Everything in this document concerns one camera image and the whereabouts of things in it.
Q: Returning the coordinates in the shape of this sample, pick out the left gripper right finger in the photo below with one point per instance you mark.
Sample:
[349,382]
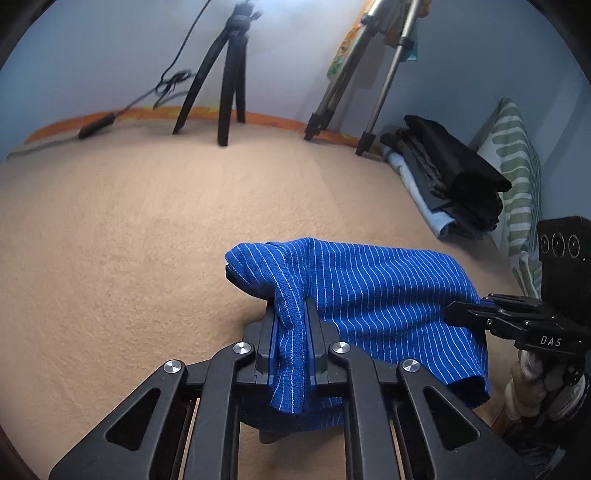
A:
[317,332]

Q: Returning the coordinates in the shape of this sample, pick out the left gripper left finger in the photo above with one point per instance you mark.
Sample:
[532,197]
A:
[266,350]

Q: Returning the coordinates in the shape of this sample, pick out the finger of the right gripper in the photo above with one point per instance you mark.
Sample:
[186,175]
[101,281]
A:
[483,317]
[515,304]

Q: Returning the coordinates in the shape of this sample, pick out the blue striped shorts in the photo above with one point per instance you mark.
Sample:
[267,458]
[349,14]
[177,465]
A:
[388,301]

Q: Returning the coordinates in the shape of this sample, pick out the green white striped pillow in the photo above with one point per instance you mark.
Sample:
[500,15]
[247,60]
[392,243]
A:
[508,149]

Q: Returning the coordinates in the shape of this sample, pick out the stack of folded clothes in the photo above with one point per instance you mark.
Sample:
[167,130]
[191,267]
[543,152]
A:
[455,185]

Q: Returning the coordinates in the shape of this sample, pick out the beige blanket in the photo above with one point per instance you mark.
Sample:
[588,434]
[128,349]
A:
[112,256]

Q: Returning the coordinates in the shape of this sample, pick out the silver folded tripod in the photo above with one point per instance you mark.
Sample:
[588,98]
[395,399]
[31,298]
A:
[381,25]

